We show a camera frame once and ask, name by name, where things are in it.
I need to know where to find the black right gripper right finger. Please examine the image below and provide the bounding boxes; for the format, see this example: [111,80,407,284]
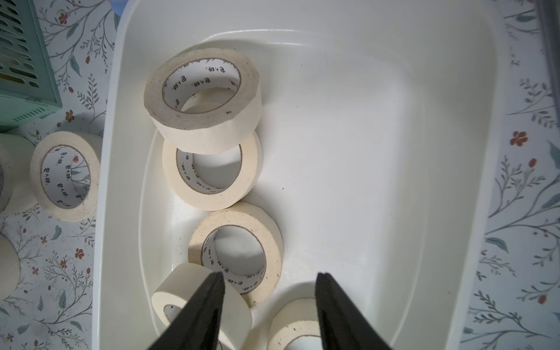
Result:
[315,273,391,350]

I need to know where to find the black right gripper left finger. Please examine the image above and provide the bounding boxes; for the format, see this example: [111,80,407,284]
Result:
[150,272,225,350]

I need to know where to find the cream masking tape roll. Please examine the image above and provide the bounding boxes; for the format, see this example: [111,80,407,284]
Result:
[0,235,20,300]
[267,298,321,349]
[1,134,36,217]
[144,48,263,155]
[162,132,263,211]
[188,202,284,308]
[151,263,252,349]
[29,131,103,223]

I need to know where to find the white plastic storage box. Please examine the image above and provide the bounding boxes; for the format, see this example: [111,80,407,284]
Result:
[92,1,508,349]

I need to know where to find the mint green file organizer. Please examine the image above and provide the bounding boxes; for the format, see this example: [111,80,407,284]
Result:
[1,0,62,131]

